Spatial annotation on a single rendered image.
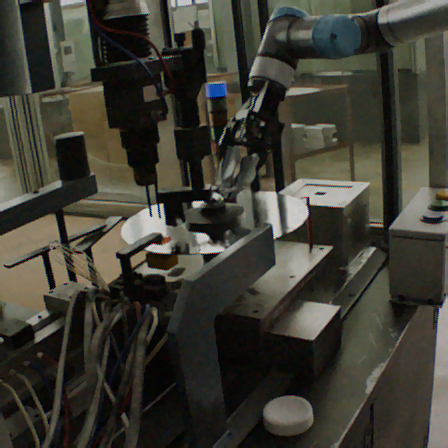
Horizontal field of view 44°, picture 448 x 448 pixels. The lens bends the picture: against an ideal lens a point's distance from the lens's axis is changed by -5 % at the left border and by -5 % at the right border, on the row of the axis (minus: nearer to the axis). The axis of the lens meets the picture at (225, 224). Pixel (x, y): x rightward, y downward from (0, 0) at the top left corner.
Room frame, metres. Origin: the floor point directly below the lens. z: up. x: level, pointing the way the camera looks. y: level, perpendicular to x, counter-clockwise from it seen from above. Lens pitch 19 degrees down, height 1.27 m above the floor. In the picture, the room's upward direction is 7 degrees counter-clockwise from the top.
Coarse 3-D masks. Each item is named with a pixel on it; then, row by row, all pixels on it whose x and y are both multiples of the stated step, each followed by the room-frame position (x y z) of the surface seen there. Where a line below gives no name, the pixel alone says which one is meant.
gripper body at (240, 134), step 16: (256, 80) 1.02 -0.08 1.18; (256, 96) 1.03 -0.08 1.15; (272, 96) 0.99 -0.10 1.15; (240, 112) 1.01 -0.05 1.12; (256, 112) 0.97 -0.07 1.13; (272, 112) 1.00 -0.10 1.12; (240, 128) 1.01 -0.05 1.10; (256, 128) 0.98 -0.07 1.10; (272, 128) 0.97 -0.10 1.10; (240, 144) 1.02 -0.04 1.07; (256, 144) 0.97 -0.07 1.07; (272, 144) 0.98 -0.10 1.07
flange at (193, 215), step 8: (200, 208) 0.96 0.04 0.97; (208, 208) 0.95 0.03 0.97; (216, 208) 0.95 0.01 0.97; (224, 208) 0.96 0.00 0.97; (232, 208) 0.98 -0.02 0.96; (240, 208) 0.98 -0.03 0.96; (192, 216) 0.96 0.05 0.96; (200, 216) 0.95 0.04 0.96; (208, 216) 0.95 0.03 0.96; (216, 216) 0.94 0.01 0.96; (224, 216) 0.94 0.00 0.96; (232, 216) 0.94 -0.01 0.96; (240, 216) 0.94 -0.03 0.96; (192, 224) 0.93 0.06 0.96; (200, 224) 0.92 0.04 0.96; (208, 224) 0.92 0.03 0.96; (216, 224) 0.92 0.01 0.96; (224, 224) 0.92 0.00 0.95
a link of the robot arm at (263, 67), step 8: (264, 56) 1.03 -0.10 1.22; (256, 64) 1.03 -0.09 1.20; (264, 64) 1.02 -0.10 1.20; (272, 64) 1.01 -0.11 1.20; (280, 64) 1.01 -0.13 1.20; (256, 72) 1.02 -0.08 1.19; (264, 72) 1.01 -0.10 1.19; (272, 72) 1.01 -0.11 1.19; (280, 72) 1.01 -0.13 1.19; (288, 72) 1.02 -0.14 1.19; (264, 80) 1.01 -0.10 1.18; (272, 80) 1.01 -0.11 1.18; (280, 80) 1.01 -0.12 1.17; (288, 80) 1.02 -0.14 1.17; (288, 88) 1.03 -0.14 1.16
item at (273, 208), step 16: (240, 192) 1.12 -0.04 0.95; (256, 192) 1.10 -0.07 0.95; (160, 208) 1.07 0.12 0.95; (192, 208) 1.04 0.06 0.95; (256, 208) 1.00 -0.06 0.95; (272, 208) 0.99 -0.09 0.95; (288, 208) 0.98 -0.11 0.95; (304, 208) 0.97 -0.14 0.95; (128, 224) 0.99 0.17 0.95; (144, 224) 0.98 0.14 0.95; (160, 224) 0.97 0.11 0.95; (240, 224) 0.92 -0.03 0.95; (256, 224) 0.91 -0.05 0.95; (288, 224) 0.89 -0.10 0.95; (128, 240) 0.90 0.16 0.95; (176, 240) 0.88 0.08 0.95; (192, 240) 0.87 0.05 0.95; (208, 240) 0.86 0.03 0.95; (224, 240) 0.85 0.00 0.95
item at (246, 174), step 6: (246, 156) 1.01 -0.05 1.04; (252, 156) 1.01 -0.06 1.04; (240, 162) 1.02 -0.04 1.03; (246, 162) 1.01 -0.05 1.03; (252, 162) 1.00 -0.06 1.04; (240, 168) 1.01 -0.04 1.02; (246, 168) 1.00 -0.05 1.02; (252, 168) 0.98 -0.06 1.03; (240, 174) 1.00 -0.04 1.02; (246, 174) 0.99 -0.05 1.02; (252, 174) 0.97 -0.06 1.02; (240, 180) 1.00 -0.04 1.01; (246, 180) 0.98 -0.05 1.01; (252, 180) 0.96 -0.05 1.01; (240, 186) 0.99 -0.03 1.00; (234, 192) 0.99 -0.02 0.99; (228, 198) 0.99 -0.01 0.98
